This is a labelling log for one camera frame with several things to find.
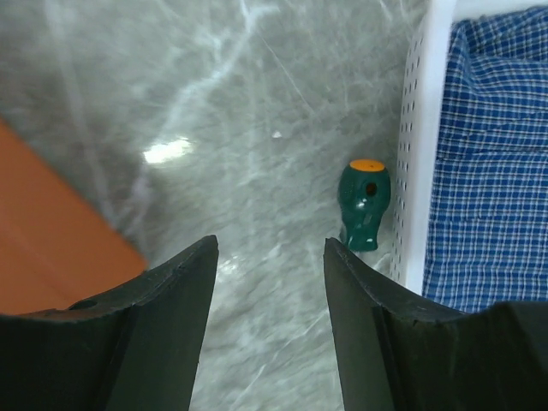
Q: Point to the orange drawer box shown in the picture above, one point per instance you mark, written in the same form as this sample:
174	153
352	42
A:
56	249

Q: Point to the white perforated basket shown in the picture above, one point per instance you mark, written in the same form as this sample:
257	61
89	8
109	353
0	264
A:
422	97

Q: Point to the stubby green screwdriver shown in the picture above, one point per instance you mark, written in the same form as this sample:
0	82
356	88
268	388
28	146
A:
363	196

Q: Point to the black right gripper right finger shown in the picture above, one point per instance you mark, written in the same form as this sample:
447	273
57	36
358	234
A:
399	351

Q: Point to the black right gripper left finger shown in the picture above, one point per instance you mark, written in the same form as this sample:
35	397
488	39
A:
134	347

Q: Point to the blue checked cloth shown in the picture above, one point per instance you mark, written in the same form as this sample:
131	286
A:
487	236

